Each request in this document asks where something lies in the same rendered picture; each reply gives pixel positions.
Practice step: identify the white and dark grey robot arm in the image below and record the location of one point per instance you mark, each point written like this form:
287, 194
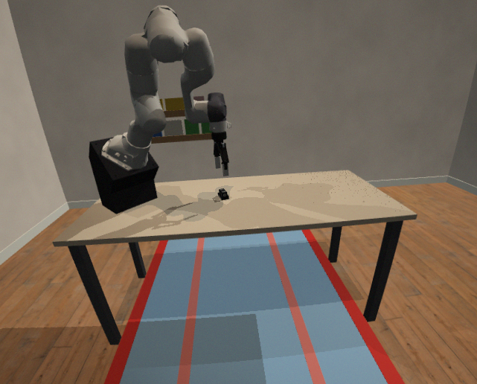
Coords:
168, 43

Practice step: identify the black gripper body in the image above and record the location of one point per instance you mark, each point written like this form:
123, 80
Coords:
219, 137

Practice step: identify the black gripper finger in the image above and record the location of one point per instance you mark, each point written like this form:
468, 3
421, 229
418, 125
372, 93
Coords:
224, 157
217, 155

